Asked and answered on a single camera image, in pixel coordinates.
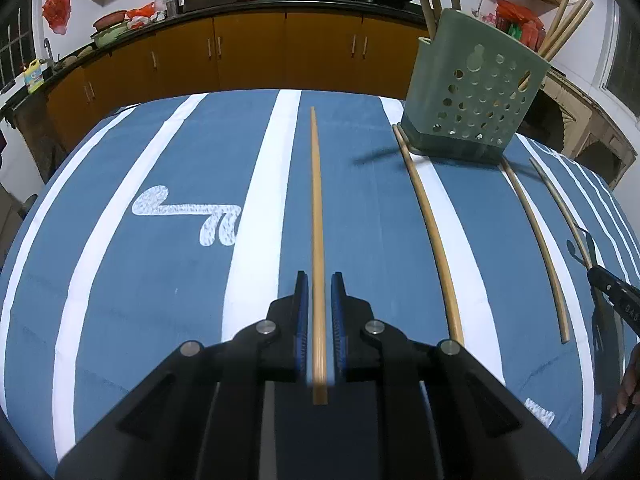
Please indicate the barred window beside sink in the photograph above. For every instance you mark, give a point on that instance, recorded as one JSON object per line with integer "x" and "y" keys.
{"x": 15, "y": 40}

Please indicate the metal faucet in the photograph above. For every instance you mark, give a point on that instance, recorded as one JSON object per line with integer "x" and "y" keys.
{"x": 47, "y": 52}

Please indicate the blue white striped tablecloth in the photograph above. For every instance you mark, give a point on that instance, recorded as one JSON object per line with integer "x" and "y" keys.
{"x": 150, "y": 310}

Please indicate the hanging red plastic bag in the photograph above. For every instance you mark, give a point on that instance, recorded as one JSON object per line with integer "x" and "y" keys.
{"x": 57, "y": 7}

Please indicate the yellow detergent bottle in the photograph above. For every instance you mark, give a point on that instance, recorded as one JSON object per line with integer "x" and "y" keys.
{"x": 34, "y": 77}

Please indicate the person's right hand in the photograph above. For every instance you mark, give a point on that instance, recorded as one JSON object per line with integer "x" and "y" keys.
{"x": 625, "y": 390}

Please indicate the red bag over bottles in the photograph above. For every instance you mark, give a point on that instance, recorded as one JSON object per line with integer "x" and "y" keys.
{"x": 515, "y": 10}

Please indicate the black kitchen countertop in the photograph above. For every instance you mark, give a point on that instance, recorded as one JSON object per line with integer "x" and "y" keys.
{"x": 300, "y": 5}

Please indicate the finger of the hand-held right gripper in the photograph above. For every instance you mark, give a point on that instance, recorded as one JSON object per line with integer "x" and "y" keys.
{"x": 605, "y": 282}

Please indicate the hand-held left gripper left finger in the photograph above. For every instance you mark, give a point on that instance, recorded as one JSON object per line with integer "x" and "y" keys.
{"x": 302, "y": 320}

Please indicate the crumpled red plastic bag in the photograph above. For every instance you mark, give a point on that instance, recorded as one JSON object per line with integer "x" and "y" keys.
{"x": 140, "y": 11}

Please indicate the steel cup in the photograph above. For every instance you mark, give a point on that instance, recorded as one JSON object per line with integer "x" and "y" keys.
{"x": 172, "y": 6}

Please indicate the old white wooden table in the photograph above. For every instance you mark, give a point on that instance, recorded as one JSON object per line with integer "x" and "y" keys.
{"x": 600, "y": 130}

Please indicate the wooden lower kitchen cabinets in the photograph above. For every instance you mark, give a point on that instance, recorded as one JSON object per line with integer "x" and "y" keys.
{"x": 250, "y": 50}

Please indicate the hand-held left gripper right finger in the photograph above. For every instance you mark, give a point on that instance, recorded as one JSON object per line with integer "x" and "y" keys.
{"x": 337, "y": 320}

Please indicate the red basin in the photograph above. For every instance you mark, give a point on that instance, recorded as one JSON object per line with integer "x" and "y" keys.
{"x": 110, "y": 20}

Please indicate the green perforated chopstick holder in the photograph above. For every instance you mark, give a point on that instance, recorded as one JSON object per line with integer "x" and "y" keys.
{"x": 475, "y": 110}

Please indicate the red oil bottle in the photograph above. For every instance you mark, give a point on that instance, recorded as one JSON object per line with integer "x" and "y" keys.
{"x": 540, "y": 36}
{"x": 527, "y": 35}

